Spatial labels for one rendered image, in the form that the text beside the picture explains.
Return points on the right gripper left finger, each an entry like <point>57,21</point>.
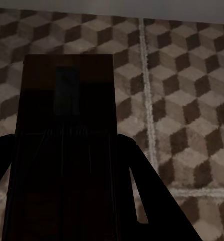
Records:
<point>6,149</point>

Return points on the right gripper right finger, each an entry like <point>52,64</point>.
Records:
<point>167,222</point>

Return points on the mousetrap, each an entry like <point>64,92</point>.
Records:
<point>64,182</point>

